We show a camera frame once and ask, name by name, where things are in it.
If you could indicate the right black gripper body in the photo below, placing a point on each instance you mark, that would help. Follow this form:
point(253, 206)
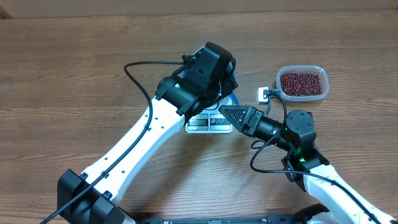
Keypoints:
point(251, 130)

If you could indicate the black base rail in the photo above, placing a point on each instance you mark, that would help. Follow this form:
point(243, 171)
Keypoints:
point(217, 220)

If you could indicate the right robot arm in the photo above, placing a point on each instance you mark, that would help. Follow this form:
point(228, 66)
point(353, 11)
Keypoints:
point(306, 166)

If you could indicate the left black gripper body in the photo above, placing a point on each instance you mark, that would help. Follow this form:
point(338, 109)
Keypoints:
point(226, 85)

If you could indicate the blue plastic scoop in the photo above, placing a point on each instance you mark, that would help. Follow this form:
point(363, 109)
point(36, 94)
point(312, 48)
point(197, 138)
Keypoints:
point(234, 99)

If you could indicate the teal bowl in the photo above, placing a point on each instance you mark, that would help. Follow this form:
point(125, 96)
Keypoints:
point(209, 79)

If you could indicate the white digital kitchen scale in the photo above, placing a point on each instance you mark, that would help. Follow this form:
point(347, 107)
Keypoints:
point(210, 120)

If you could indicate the clear plastic container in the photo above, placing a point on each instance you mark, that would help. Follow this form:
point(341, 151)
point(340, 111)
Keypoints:
point(304, 69)

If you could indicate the red beans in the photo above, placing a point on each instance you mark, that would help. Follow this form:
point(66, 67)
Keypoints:
point(300, 84)

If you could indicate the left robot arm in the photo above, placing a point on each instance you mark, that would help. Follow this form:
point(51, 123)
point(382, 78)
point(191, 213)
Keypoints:
point(94, 195)

